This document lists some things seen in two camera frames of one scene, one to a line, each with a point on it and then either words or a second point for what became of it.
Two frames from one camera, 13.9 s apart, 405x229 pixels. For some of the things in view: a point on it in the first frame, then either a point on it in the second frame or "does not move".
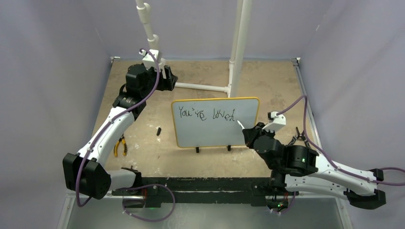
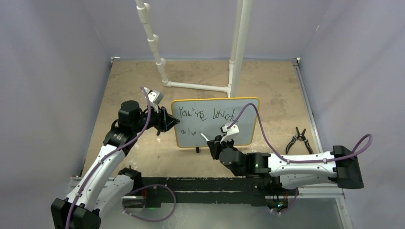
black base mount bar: x=147 y=193 does not move
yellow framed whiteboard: x=212 y=122 does not move
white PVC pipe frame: x=238 y=53 does not move
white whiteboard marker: x=242 y=127 → x=204 y=136
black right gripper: x=250 y=133 → x=216 y=146
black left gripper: x=167 y=83 → x=164 y=121
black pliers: x=300 y=137 does not move
